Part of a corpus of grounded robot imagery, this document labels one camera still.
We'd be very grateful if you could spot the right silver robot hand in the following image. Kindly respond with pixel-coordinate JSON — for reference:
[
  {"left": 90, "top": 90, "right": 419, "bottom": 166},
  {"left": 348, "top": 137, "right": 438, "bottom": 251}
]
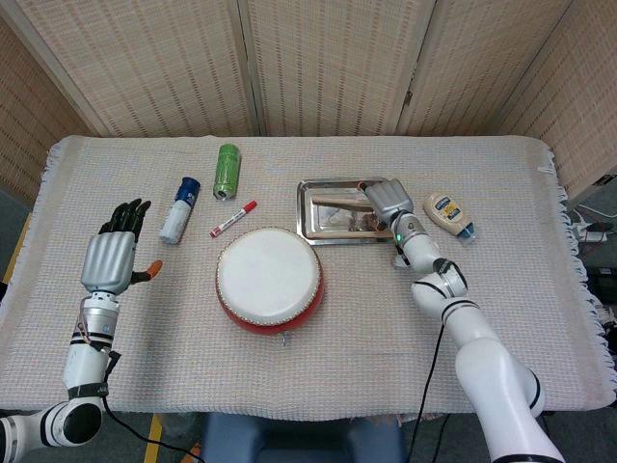
[{"left": 356, "top": 177, "right": 416, "bottom": 232}]

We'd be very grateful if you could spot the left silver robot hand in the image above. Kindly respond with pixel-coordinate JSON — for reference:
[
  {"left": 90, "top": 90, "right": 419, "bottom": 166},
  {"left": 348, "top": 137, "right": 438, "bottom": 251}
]
[{"left": 79, "top": 198, "right": 164, "bottom": 296}]

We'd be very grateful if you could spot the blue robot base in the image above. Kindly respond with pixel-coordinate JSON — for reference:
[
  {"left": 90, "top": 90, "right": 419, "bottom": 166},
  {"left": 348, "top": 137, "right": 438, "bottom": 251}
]
[{"left": 200, "top": 413, "right": 406, "bottom": 463}]

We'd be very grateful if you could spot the mayonnaise squeeze bottle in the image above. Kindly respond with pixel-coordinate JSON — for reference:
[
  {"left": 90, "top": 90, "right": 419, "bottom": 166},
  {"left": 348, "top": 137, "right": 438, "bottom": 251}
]
[{"left": 422, "top": 191, "right": 478, "bottom": 246}]

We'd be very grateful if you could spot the rectangular metal tray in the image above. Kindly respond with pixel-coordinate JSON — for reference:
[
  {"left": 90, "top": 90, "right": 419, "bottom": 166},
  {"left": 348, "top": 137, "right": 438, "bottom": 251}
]
[{"left": 295, "top": 176, "right": 402, "bottom": 246}]

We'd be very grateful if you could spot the white spray bottle blue cap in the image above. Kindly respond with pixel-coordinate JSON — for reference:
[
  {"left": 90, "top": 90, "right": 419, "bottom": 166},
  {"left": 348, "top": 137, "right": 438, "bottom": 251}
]
[{"left": 158, "top": 176, "right": 201, "bottom": 246}]

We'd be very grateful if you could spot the beige woven tablecloth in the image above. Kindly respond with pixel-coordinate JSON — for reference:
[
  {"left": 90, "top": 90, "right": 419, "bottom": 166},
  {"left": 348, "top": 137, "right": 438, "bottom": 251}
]
[{"left": 0, "top": 134, "right": 609, "bottom": 417}]

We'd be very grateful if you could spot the red whiteboard marker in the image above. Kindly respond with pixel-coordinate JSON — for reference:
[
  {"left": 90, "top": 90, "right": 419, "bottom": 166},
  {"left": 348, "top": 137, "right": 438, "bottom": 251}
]
[{"left": 208, "top": 200, "right": 258, "bottom": 239}]

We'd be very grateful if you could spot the red drum white skin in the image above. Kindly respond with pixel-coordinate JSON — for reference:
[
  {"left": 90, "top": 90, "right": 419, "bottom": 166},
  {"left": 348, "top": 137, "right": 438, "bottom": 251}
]
[{"left": 214, "top": 228, "right": 327, "bottom": 347}]

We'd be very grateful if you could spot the green drink can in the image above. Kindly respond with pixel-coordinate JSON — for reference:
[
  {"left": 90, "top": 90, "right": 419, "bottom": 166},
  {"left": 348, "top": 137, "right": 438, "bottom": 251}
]
[{"left": 212, "top": 143, "right": 242, "bottom": 202}]

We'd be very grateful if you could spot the woven folding screen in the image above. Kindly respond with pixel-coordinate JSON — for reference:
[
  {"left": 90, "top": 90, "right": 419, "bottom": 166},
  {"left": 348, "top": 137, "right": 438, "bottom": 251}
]
[{"left": 0, "top": 0, "right": 617, "bottom": 204}]

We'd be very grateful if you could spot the white power strip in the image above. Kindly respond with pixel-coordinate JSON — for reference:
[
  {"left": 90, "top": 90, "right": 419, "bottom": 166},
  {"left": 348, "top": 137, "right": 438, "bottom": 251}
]
[{"left": 576, "top": 225, "right": 609, "bottom": 245}]

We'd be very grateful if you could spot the black device box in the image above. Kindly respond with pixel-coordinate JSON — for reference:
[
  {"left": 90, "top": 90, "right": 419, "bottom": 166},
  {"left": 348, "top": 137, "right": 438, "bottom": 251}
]
[{"left": 585, "top": 267, "right": 617, "bottom": 305}]

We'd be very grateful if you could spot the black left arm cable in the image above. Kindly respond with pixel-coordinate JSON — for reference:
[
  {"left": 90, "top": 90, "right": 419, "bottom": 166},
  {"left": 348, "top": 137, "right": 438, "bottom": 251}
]
[{"left": 101, "top": 393, "right": 206, "bottom": 463}]

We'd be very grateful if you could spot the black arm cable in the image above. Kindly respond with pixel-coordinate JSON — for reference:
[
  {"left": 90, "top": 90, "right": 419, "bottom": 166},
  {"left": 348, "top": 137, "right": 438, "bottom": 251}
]
[
  {"left": 101, "top": 393, "right": 206, "bottom": 463},
  {"left": 409, "top": 322, "right": 447, "bottom": 463}
]

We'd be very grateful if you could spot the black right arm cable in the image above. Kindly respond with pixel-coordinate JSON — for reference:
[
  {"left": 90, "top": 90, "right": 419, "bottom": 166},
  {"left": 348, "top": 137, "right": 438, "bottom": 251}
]
[{"left": 409, "top": 322, "right": 447, "bottom": 463}]

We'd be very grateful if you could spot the black floor cable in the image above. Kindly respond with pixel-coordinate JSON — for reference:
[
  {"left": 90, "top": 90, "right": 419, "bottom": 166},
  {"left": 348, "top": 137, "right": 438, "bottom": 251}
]
[{"left": 435, "top": 414, "right": 452, "bottom": 459}]

